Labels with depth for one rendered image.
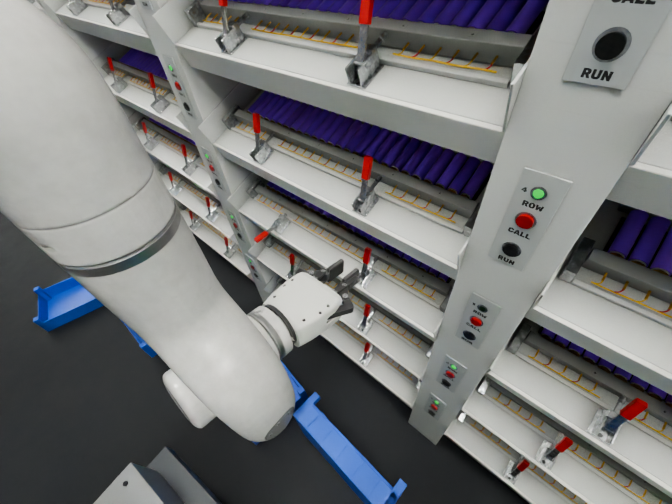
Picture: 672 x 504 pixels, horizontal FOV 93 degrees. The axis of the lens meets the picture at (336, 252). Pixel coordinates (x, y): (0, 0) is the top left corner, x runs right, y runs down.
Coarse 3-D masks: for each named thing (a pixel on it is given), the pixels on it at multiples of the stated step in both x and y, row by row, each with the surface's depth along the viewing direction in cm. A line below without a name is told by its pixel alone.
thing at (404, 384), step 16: (272, 288) 116; (336, 336) 102; (352, 336) 100; (352, 352) 98; (368, 352) 94; (368, 368) 95; (384, 368) 93; (400, 368) 92; (384, 384) 92; (400, 384) 90; (416, 384) 89
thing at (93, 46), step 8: (40, 0) 95; (48, 8) 94; (56, 16) 94; (64, 24) 95; (72, 32) 97; (80, 32) 99; (80, 40) 99; (88, 40) 101; (96, 40) 102; (104, 40) 104; (88, 48) 102; (96, 48) 103; (104, 48) 105; (88, 56) 103; (96, 56) 104; (120, 104) 115; (128, 112) 118; (152, 160) 132; (176, 200) 148; (192, 232) 162
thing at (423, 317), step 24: (240, 192) 85; (264, 216) 84; (288, 216) 81; (288, 240) 78; (312, 240) 76; (336, 240) 74; (360, 264) 69; (384, 264) 67; (360, 288) 67; (384, 288) 65; (408, 312) 61; (432, 312) 60; (432, 336) 58
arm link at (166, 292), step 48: (192, 240) 27; (96, 288) 23; (144, 288) 24; (192, 288) 28; (144, 336) 29; (192, 336) 30; (240, 336) 32; (192, 384) 30; (240, 384) 31; (288, 384) 37; (240, 432) 34
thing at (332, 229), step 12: (264, 192) 84; (276, 204) 82; (288, 204) 80; (300, 216) 79; (312, 216) 76; (324, 228) 74; (336, 228) 72; (348, 240) 70; (360, 240) 69; (372, 252) 67; (384, 252) 66; (396, 264) 64; (408, 264) 63; (420, 276) 61; (432, 276) 61; (432, 288) 61; (444, 288) 59
